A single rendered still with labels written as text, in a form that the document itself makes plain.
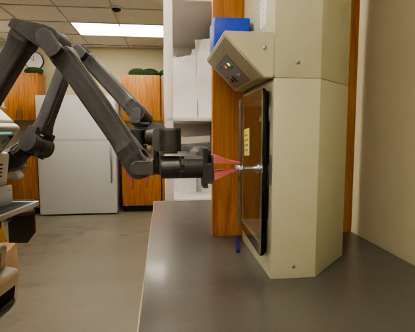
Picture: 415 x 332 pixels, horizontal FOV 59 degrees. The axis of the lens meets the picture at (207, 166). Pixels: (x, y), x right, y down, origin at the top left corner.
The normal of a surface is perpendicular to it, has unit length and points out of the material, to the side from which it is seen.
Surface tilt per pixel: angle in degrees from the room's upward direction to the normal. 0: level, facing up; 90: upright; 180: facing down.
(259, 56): 90
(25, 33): 88
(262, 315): 0
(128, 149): 86
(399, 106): 90
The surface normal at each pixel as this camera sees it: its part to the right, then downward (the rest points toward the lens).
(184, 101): -0.31, 0.15
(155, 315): 0.00, -1.00
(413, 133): -0.99, 0.01
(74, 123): 0.12, 0.10
